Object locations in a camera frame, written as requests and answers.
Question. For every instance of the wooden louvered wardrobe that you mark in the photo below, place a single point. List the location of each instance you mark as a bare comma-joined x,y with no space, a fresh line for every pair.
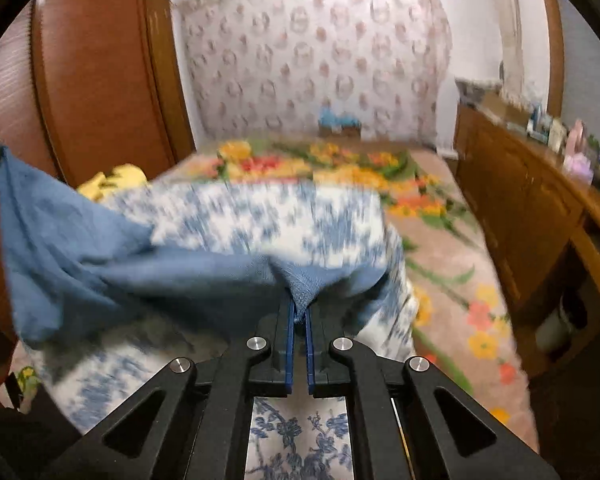
95,70

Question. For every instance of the grey window blind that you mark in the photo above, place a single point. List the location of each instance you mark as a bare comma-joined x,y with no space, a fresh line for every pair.
595,85

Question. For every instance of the white waste bin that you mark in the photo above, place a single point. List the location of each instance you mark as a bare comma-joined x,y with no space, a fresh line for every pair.
555,330

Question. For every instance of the blue floral white sheet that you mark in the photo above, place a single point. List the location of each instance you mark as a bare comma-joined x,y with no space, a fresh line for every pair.
260,220

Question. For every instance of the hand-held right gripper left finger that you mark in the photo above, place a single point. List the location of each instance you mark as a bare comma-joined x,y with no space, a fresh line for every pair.
290,350

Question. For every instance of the yellow plush toy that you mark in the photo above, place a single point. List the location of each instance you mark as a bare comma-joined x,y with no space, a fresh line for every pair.
115,182

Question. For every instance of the cream tied curtain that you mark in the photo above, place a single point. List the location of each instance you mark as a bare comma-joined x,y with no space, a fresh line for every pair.
510,35

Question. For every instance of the open cardboard box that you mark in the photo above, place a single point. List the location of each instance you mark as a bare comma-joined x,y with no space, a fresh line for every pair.
502,107

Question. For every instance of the wooden cabinet counter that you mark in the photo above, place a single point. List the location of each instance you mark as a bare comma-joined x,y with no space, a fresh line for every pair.
520,200

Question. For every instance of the blue denim pants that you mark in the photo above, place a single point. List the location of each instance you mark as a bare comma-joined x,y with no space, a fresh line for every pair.
80,260

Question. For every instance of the floral plush blanket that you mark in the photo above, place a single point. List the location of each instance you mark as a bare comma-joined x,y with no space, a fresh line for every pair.
445,260

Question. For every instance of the pink bottle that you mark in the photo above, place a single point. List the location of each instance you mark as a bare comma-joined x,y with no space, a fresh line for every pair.
576,140

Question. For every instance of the wooden window frame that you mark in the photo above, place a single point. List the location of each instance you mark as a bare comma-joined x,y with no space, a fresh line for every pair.
552,50

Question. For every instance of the circle-print sheer curtain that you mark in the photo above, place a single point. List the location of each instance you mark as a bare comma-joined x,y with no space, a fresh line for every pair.
320,50

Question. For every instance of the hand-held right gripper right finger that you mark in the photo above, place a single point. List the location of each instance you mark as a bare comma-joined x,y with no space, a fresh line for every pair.
310,355

